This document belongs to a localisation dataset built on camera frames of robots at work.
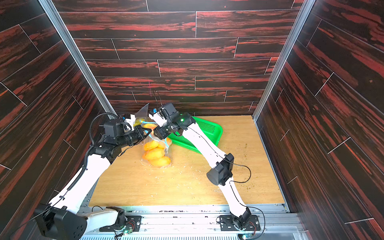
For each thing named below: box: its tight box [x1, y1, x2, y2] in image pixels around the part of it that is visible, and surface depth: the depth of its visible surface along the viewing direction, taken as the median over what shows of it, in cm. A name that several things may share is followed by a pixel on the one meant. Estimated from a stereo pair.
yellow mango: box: [144, 140, 159, 151], surface depth 91 cm
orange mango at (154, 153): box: [143, 147, 165, 160], surface depth 90 cm
